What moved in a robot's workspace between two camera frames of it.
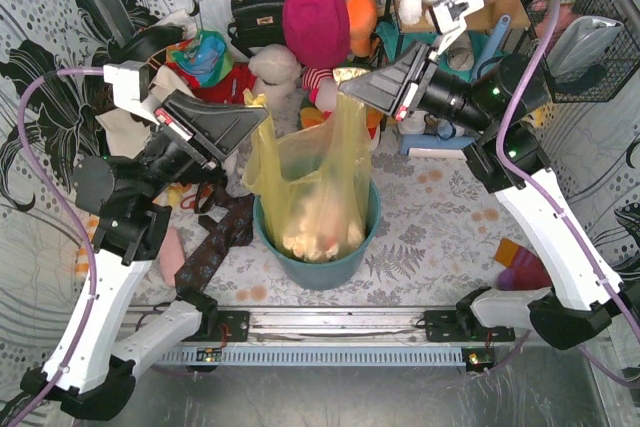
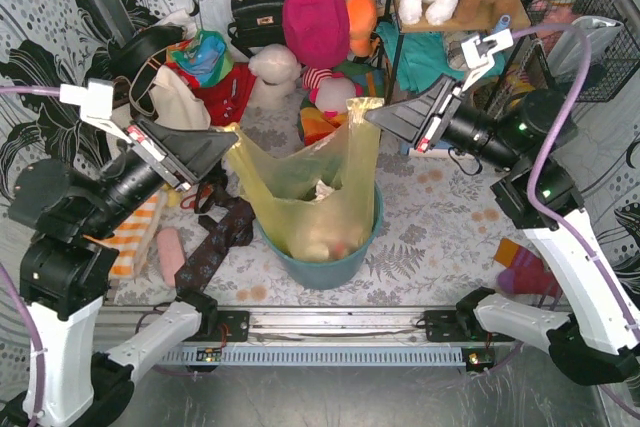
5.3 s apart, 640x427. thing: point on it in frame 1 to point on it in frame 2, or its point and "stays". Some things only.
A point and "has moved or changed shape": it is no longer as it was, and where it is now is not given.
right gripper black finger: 393,85 to 410,115
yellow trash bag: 316,182 has moved or changed shape
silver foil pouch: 580,45 stays
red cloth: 230,89 stays
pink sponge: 171,257 stays
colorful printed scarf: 206,56 stays
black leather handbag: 257,20 stays
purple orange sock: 524,272 stays
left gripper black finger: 219,129 to 192,151
